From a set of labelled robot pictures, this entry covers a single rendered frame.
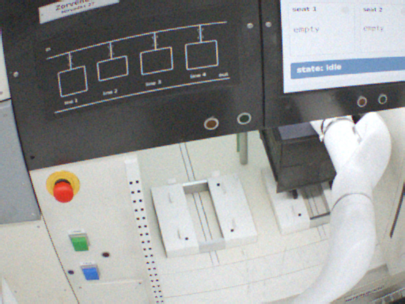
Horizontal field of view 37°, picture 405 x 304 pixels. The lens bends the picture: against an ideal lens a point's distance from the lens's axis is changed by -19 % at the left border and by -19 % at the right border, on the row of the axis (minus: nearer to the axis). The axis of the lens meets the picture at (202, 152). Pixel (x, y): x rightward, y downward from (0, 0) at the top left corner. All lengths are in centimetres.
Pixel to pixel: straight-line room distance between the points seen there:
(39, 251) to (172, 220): 51
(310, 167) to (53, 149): 72
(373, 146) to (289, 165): 39
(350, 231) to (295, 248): 64
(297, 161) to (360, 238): 61
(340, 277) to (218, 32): 41
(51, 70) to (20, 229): 37
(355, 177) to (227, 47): 33
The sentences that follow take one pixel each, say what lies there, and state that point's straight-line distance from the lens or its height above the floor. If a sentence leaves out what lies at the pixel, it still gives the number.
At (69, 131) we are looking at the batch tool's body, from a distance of 107.
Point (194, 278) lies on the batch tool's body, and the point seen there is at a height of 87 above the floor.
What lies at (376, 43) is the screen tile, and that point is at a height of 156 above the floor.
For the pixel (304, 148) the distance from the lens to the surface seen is 156.
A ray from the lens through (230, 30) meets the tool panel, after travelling 100.
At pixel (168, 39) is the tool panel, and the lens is 99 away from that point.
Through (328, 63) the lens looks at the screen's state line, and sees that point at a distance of 109.
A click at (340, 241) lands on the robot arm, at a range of 102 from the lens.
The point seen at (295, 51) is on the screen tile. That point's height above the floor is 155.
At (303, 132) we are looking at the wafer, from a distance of 169.
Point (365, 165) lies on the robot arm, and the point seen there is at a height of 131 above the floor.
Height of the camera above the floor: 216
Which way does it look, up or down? 44 degrees down
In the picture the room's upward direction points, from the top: 4 degrees counter-clockwise
